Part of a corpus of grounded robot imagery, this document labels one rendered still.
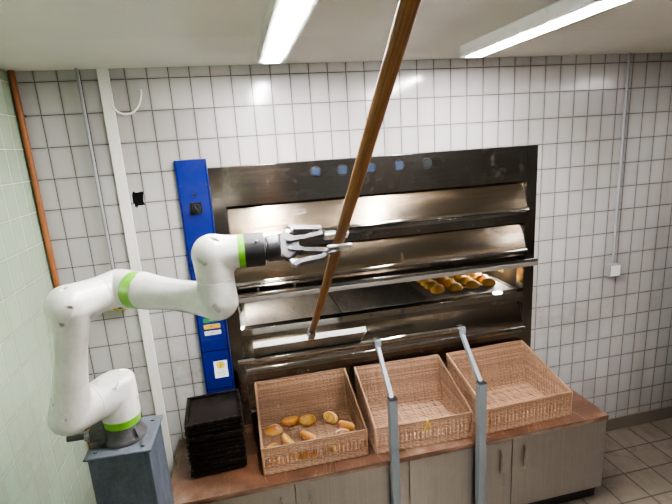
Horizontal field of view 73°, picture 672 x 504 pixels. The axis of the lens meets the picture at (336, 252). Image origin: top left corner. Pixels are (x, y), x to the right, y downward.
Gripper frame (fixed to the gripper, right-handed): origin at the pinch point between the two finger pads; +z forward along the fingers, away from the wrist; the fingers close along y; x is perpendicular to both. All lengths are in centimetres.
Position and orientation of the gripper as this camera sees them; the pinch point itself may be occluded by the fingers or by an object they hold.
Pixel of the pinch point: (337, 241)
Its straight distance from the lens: 129.4
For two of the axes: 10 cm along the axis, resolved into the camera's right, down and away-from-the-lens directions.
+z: 9.7, -1.1, 2.0
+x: 1.4, -4.3, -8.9
